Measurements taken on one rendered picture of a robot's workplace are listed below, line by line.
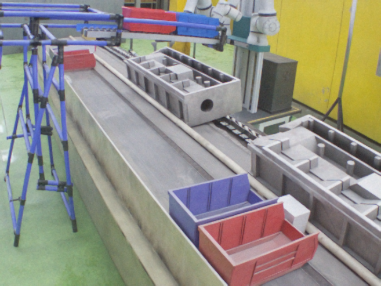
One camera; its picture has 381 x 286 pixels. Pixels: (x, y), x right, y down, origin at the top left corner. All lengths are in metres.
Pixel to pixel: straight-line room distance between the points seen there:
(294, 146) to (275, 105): 2.19
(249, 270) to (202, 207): 0.39
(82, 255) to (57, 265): 0.18
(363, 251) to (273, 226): 0.33
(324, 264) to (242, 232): 0.30
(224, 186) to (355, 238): 0.50
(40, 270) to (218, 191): 1.31
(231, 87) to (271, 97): 1.60
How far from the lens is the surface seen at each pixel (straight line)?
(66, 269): 2.28
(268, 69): 3.71
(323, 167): 1.49
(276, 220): 1.30
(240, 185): 1.41
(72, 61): 3.28
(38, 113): 2.09
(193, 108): 2.08
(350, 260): 1.30
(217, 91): 2.12
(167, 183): 1.58
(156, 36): 2.28
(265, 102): 3.79
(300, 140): 1.63
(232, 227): 1.18
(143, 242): 1.53
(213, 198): 1.36
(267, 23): 3.12
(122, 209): 1.71
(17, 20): 8.20
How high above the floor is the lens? 1.57
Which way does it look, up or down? 26 degrees down
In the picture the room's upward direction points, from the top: 4 degrees clockwise
